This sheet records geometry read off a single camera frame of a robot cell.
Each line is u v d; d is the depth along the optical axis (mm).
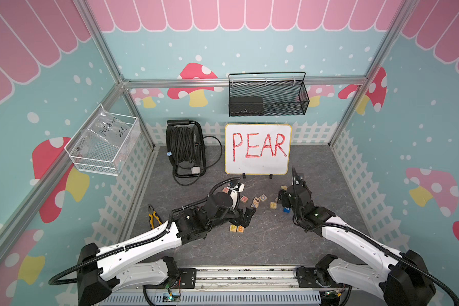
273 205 935
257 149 997
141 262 452
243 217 623
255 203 943
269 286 739
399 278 394
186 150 917
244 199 954
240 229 853
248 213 623
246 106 927
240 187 624
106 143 727
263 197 967
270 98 914
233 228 854
